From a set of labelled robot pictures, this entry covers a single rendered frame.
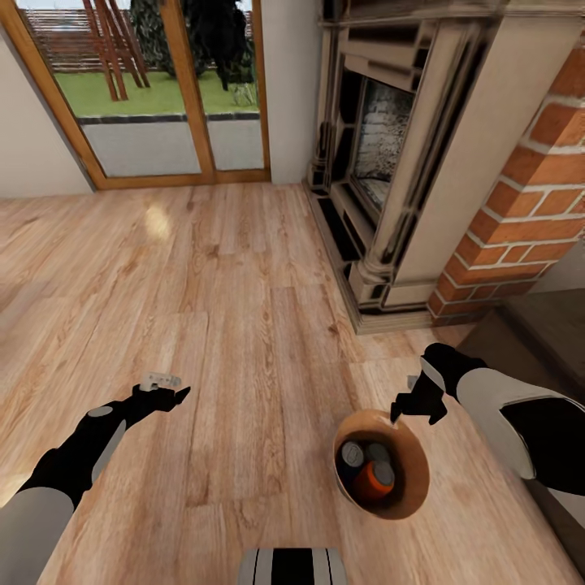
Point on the trash can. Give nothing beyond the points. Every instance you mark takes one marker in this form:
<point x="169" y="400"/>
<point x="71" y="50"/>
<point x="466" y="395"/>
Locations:
<point x="409" y="464"/>

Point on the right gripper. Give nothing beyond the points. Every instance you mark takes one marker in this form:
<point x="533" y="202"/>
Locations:
<point x="418" y="403"/>

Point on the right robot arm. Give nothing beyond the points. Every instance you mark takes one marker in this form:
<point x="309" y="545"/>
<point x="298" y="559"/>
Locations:
<point x="539" y="432"/>

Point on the robot trunk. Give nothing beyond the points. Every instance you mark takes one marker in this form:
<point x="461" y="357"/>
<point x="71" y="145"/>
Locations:
<point x="292" y="566"/>

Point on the cabinet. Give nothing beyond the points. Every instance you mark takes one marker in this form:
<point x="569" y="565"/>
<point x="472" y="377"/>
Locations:
<point x="539" y="338"/>

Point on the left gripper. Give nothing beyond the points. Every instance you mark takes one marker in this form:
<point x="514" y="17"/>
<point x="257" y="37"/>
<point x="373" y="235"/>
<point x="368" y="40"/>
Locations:
<point x="162" y="399"/>

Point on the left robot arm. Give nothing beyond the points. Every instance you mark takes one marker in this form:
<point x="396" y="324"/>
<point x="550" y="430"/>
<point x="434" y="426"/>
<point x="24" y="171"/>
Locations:
<point x="33" y="520"/>

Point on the wood fireplace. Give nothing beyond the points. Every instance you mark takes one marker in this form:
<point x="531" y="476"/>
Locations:
<point x="421" y="103"/>

